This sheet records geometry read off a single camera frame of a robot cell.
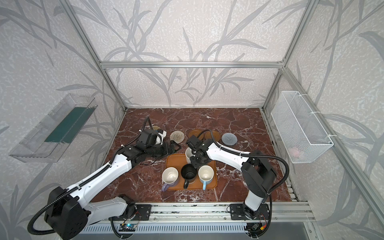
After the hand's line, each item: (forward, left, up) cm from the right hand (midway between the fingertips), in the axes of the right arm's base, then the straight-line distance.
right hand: (197, 158), depth 86 cm
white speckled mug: (+2, +5, +3) cm, 6 cm away
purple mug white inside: (-9, +16, -5) cm, 19 cm away
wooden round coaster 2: (+20, -13, -6) cm, 25 cm away
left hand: (+2, +9, +12) cm, 15 cm away
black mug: (-8, +4, -4) cm, 10 cm away
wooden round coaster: (+23, +1, -6) cm, 24 cm away
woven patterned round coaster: (+19, +14, -5) cm, 24 cm away
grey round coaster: (+17, -22, -6) cm, 29 cm away
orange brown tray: (+1, +12, -5) cm, 13 cm away
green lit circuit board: (-32, +33, -6) cm, 47 cm away
